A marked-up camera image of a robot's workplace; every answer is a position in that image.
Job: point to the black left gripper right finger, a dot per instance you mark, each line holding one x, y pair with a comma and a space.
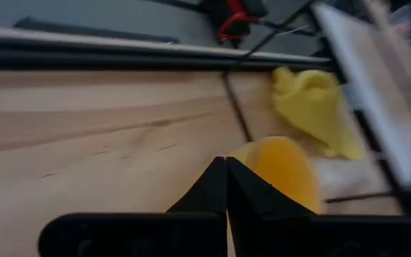
298, 239

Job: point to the black table edge rail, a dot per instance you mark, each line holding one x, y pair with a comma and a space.
84, 59

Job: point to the wooden shelf black legs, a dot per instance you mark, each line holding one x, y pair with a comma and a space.
380, 82

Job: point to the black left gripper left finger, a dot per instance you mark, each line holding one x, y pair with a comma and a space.
155, 235

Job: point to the yellow cloth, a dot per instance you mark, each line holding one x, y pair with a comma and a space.
309, 103

